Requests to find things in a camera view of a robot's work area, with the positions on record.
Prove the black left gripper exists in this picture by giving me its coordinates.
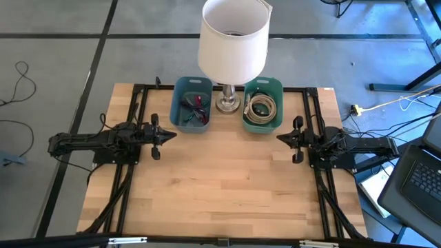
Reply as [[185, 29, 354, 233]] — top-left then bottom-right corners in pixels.
[[143, 112, 178, 161]]

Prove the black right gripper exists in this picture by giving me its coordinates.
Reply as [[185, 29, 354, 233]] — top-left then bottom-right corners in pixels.
[[276, 115, 314, 165]]

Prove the purple cable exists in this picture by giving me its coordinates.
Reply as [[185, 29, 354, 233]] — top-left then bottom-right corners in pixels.
[[181, 98, 207, 120]]

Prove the beige cable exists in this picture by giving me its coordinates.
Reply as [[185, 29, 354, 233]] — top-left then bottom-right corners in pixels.
[[245, 94, 278, 125]]

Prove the red cable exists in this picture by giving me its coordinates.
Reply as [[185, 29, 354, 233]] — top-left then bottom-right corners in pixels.
[[194, 95, 210, 125]]

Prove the blue plastic bin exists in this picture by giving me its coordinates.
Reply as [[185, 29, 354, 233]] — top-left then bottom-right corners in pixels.
[[169, 76, 214, 134]]

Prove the green plastic bin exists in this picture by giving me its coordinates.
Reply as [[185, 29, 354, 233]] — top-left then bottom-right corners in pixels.
[[242, 76, 284, 134]]

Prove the silver lamp base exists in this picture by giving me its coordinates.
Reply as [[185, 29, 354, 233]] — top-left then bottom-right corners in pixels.
[[215, 84, 241, 114]]

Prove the black diagonal support bar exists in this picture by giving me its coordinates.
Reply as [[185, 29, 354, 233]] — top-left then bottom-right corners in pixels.
[[354, 137, 424, 173]]

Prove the white lampshade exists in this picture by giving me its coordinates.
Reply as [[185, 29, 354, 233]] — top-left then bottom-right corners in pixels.
[[197, 0, 273, 86]]

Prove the white box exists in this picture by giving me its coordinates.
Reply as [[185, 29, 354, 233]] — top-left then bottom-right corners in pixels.
[[358, 164, 394, 219]]

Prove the black side table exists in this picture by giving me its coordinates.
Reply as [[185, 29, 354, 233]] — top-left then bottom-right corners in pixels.
[[377, 143, 441, 247]]

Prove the black laptop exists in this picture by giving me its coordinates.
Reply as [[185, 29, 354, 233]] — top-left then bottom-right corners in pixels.
[[399, 103, 441, 227]]

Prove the black rig crossbar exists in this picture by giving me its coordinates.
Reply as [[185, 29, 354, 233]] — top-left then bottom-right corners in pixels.
[[0, 232, 441, 248]]

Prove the black aluminium table frame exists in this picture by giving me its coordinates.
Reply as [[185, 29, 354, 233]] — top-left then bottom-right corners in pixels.
[[77, 83, 368, 242]]

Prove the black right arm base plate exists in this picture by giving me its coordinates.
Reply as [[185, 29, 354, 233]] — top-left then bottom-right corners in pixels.
[[307, 141, 361, 169]]

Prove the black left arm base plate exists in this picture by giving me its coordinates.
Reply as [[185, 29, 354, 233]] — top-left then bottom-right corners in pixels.
[[92, 136, 141, 165]]

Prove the yellow extension cord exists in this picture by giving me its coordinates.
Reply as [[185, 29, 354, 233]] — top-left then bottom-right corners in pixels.
[[361, 85, 441, 112]]

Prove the silver bracket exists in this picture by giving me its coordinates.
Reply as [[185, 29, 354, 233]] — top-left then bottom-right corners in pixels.
[[107, 236, 148, 245], [298, 240, 340, 248]]

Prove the black floor cable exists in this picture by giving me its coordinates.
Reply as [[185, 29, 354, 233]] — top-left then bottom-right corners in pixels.
[[0, 119, 34, 158], [0, 61, 37, 106]]

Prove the black fan base with cord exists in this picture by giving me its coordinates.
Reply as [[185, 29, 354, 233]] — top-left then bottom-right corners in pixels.
[[319, 0, 355, 19]]

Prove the black desk leg frame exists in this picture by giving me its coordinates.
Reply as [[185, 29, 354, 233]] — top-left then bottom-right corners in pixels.
[[368, 0, 441, 93]]

